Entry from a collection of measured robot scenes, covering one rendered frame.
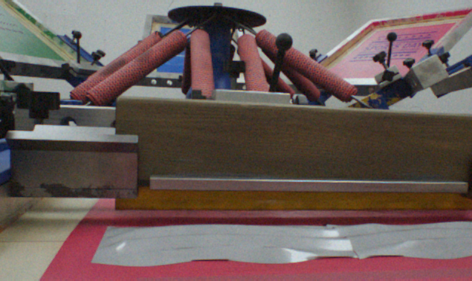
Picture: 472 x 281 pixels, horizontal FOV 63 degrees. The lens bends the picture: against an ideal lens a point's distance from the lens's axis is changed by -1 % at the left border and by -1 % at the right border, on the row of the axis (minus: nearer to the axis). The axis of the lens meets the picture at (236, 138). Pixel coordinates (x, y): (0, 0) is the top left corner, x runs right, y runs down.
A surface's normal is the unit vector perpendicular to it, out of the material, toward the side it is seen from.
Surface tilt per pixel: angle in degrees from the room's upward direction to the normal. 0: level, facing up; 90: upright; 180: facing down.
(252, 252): 41
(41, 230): 0
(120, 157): 90
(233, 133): 90
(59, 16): 90
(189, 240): 31
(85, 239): 0
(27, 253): 0
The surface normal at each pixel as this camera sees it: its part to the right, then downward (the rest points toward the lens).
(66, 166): 0.17, 0.11
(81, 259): 0.05, -0.99
